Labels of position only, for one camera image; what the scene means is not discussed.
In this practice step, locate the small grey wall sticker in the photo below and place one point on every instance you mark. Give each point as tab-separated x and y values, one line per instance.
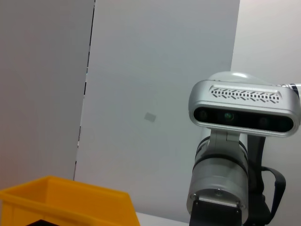
150	117

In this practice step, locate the black office chair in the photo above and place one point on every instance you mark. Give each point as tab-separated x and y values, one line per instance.
256	153

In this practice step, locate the yellow plastic bin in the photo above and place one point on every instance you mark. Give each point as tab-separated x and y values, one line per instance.
70	202

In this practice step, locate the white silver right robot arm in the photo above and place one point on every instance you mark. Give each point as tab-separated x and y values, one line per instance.
218	174

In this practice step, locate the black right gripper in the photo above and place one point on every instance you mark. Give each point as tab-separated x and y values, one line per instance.
216	214

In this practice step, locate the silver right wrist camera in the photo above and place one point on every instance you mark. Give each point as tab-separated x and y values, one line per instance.
235	103

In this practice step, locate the black mesh pen holder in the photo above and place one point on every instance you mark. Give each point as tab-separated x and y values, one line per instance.
42	223

